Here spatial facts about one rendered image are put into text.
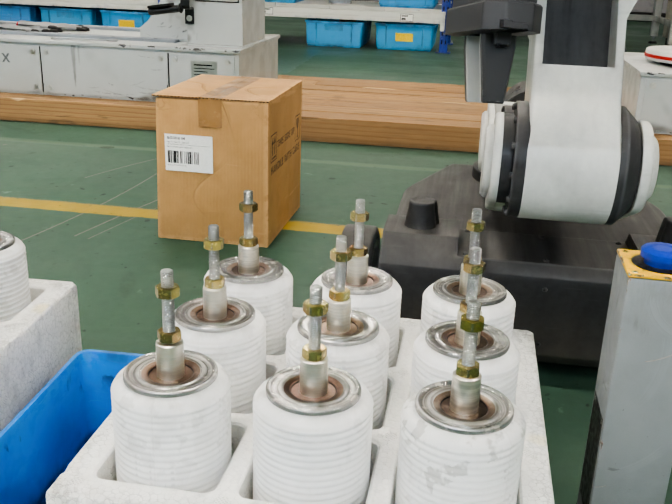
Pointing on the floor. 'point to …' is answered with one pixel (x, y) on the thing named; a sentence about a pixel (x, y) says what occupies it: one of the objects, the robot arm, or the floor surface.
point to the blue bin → (57, 425)
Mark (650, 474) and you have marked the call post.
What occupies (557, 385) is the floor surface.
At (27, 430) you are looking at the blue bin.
